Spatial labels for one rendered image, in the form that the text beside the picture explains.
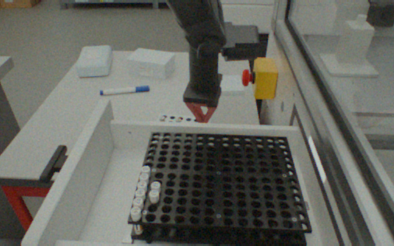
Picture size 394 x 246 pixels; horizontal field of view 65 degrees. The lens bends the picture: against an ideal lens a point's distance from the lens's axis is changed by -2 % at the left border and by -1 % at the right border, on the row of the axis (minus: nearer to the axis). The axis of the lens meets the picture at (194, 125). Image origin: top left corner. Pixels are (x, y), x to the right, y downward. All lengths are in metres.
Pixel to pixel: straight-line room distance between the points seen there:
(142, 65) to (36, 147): 0.39
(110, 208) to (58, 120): 0.40
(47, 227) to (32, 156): 0.39
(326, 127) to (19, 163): 0.60
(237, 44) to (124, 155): 0.28
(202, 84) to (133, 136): 0.16
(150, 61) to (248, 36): 0.45
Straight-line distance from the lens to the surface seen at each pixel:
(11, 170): 0.75
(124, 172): 0.55
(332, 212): 0.40
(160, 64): 0.94
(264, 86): 0.71
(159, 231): 0.43
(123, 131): 0.57
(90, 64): 1.00
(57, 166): 0.48
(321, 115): 0.43
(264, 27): 1.20
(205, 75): 0.60
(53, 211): 0.41
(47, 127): 0.84
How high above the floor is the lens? 1.22
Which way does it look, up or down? 37 degrees down
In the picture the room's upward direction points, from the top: straight up
